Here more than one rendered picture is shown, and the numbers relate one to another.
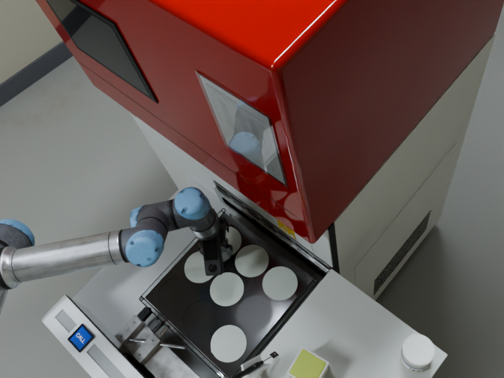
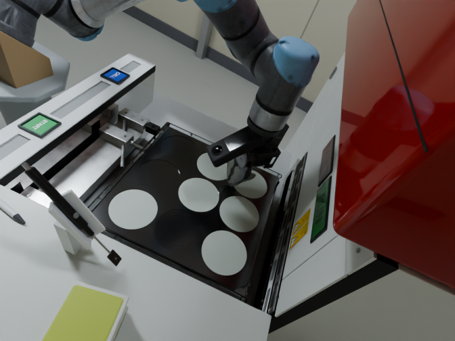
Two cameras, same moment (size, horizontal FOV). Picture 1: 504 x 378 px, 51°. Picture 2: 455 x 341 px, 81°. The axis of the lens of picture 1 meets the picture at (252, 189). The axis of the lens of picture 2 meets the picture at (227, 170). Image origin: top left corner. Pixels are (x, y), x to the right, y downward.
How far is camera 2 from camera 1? 0.95 m
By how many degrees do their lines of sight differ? 23
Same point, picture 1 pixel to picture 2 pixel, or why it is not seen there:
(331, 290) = (239, 326)
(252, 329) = (156, 231)
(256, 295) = (201, 226)
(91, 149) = not seen: hidden behind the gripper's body
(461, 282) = not seen: outside the picture
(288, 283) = (227, 262)
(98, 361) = (93, 89)
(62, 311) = (139, 65)
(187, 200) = (298, 44)
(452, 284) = not seen: outside the picture
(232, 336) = (143, 210)
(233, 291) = (198, 201)
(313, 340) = (151, 320)
